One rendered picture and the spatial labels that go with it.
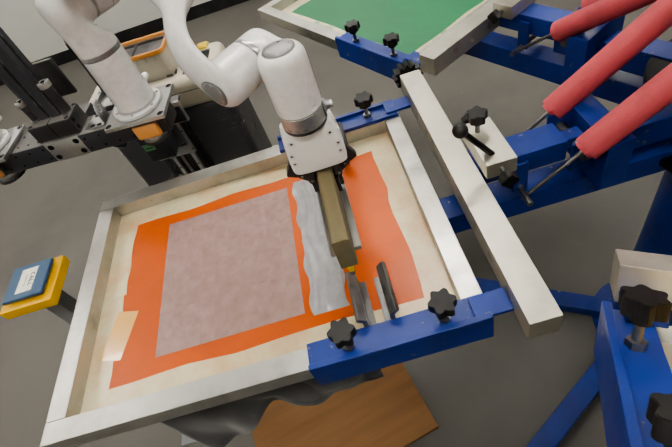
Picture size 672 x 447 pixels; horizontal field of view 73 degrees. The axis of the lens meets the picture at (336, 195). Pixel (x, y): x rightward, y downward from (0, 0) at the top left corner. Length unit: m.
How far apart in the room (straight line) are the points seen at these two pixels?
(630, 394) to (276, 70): 0.54
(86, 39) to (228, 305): 0.64
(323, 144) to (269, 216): 0.33
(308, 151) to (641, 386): 0.54
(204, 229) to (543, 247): 1.42
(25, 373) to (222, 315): 1.82
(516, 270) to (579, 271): 1.26
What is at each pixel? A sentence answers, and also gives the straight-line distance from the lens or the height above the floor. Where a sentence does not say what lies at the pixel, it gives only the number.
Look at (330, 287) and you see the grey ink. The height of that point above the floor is 0.96.
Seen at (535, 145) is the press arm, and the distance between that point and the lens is 0.95.
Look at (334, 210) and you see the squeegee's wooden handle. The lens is 0.75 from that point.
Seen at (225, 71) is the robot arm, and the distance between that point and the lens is 0.70.
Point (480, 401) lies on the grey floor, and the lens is 1.77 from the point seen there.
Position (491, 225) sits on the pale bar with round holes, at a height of 1.04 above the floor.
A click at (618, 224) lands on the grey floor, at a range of 2.18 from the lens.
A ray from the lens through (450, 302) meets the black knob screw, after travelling 0.72.
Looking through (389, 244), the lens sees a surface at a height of 0.95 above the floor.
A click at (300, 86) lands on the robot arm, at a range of 0.69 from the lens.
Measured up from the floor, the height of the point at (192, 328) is 0.96.
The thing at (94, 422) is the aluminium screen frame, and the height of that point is 0.99.
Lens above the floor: 1.69
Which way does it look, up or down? 46 degrees down
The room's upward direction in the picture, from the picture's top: 21 degrees counter-clockwise
